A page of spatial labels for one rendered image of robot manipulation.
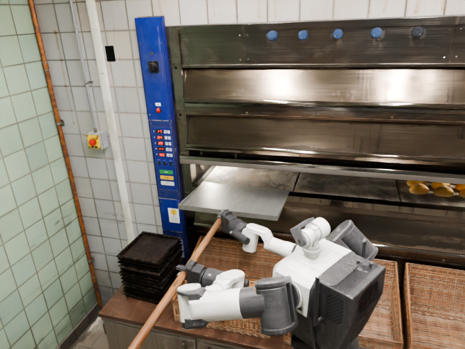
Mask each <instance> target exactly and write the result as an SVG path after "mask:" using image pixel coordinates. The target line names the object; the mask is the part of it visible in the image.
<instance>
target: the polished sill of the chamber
mask: <svg viewBox="0 0 465 349"><path fill-rule="evenodd" d="M199 185H201V184H198V183H195V185H193V187H192V189H193V190H195V189H196V188H197V187H198V186H199ZM286 202H296V203H303V204H317V205H325V206H339V207H346V208H359V209H367V210H375V211H388V212H395V213H409V214H417V215H431V216H438V217H451V218H460V219H465V207H459V206H444V205H436V204H422V203H414V202H398V201H390V200H382V199H368V198H360V197H344V196H336V195H321V194H313V193H298V192H289V194H288V197H287V198H286Z"/></svg>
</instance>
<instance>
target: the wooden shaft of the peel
mask: <svg viewBox="0 0 465 349"><path fill-rule="evenodd" d="M220 225H221V218H218V219H217V221H216V222H215V223H214V224H213V226H212V228H211V229H210V230H209V231H208V233H207V235H206V236H205V237H204V239H203V240H202V242H201V243H200V245H199V246H198V248H197V249H196V251H195V252H194V253H193V255H192V257H191V258H190V259H189V260H188V262H189V261H190V260H191V259H192V260H193V261H197V260H198V259H199V257H200V255H201V254H202V253H203V251H204V249H205V248H206V247H207V245H208V243H209V242H210V240H211V239H212V237H213V235H214V234H215V233H216V231H217V229H218V228H219V227H220ZM188 262H187V263H188ZM185 266H187V264H186V265H185ZM186 277H187V276H186V273H185V272H183V271H181V272H180V274H179V275H178V276H177V278H176V280H175V281H174V282H173V284H172V285H171V287H170V288H169V289H168V291H167V293H166V294H165V295H164V297H163V298H162V300H161V301H160V303H159V304H158V305H157V307H156V309H155V310H154V311H153V312H152V314H151V316H150V317H149V318H148V320H147V321H146V323H145V324H144V326H143V327H142V329H141V330H140V332H139V333H138V334H137V336H136V338H135V339H134V340H133V341H132V343H131V345H130V346H129V347H128V349H139V348H140V347H141V345H142V344H143V342H144V340H145V339H146V338H147V336H148V334H149V333H150V332H151V330H152V328H153V327H154V325H155V324H156V322H157V320H158V319H159V318H160V316H161V314H162V313H163V312H164V310H165V308H166V307H167V306H168V304H169V303H170V301H171V300H172V298H173V296H174V295H175V293H176V292H177V288H178V287H179V286H181V284H182V283H183V281H184V280H185V278H186Z"/></svg>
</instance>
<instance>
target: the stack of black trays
mask: <svg viewBox="0 0 465 349"><path fill-rule="evenodd" d="M181 242H182V241H181V238H180V237H176V236H171V235H163V234H159V233H151V232H147V231H142V232H141V233H140V234H139V235H138V236H137V237H136V238H135V239H134V240H133V241H131V242H130V243H129V244H128V245H127V246H126V247H125V248H124V249H123V250H122V251H121V252H120V253H119V254H118V255H117V256H116V257H117V258H118V260H119V261H118V263H120V264H119V265H118V267H120V269H121V270H120V271H119V273H121V274H120V276H122V278H121V279H123V281H122V282H121V283H122V286H125V287H124V288H123V289H124V290H123V291H124V292H125V293H124V295H126V296H128V297H132V298H137V299H140V300H143V301H148V302H151V303H156V304H159V303H160V301H161V300H162V298H163V297H164V295H165V294H166V293H167V291H168V289H169V288H170V287H171V285H172V284H173V282H174V281H175V280H176V278H177V274H178V273H179V272H181V271H180V270H178V269H176V266H177V265H184V263H183V262H184V260H182V259H183V258H182V253H183V251H181V249H182V248H181V246H182V244H180V243H181Z"/></svg>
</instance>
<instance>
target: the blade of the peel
mask: <svg viewBox="0 0 465 349"><path fill-rule="evenodd" d="M289 192H290V190H280V189H273V188H259V187H251V186H237V185H230V184H216V183H208V182H203V183H202V184H201V185H199V186H198V187H197V188H196V189H195V190H193V191H192V192H191V193H190V194H189V195H188V196H187V197H186V198H185V199H184V200H183V201H182V202H181V203H179V204H178V207H179V209H181V210H187V211H199V212H204V213H216V214H217V213H218V212H221V211H222V209H228V210H229V211H230V212H232V214H233V215H234V216H239V217H249V218H256V219H262V220H273V221H278V219H279V216H280V213H281V212H282V209H283V207H284V204H285V201H286V198H287V197H288V194H289Z"/></svg>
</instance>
